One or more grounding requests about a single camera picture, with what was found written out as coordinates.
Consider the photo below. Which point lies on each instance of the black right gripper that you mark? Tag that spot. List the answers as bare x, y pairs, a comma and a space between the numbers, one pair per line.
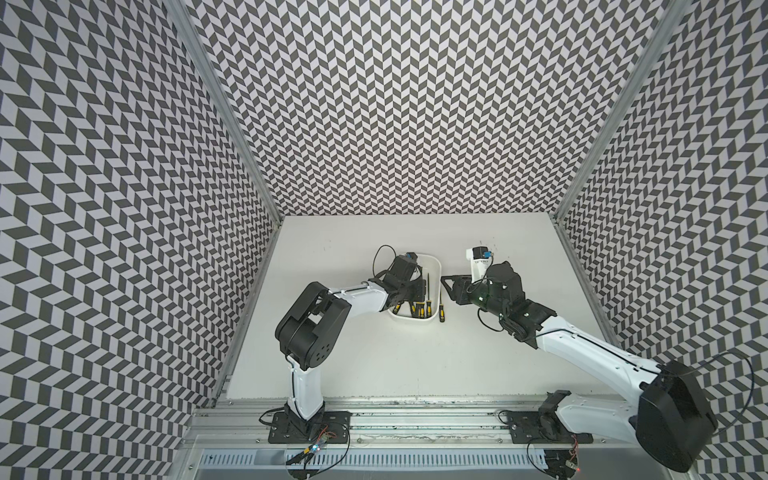
460, 287

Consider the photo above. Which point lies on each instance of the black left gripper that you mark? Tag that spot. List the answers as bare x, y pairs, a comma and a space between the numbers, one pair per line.
420, 285

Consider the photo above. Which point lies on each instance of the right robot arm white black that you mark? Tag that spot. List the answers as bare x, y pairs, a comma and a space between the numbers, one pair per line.
662, 407

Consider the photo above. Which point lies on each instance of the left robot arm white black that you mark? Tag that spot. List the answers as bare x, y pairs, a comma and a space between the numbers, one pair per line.
312, 326

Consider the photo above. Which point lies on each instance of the white plastic storage box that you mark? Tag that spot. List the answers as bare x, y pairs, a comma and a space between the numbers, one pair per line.
427, 264

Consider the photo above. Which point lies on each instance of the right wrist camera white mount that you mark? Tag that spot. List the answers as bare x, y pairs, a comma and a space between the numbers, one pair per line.
480, 259

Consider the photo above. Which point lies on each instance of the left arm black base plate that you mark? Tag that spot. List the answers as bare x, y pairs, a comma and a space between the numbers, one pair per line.
288, 428

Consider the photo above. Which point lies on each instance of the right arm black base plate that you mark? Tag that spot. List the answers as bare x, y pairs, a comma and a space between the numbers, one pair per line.
525, 426

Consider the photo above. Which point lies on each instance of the aluminium front rail frame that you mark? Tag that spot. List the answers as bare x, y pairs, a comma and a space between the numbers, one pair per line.
433, 437

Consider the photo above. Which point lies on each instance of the right corner aluminium post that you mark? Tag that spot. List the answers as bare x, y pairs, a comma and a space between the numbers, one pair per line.
658, 40

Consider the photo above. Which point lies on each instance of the corner aluminium post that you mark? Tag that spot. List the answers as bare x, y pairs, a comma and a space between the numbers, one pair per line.
188, 36
658, 40

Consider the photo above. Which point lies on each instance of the left corner aluminium post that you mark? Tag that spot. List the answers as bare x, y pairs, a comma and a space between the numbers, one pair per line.
188, 36

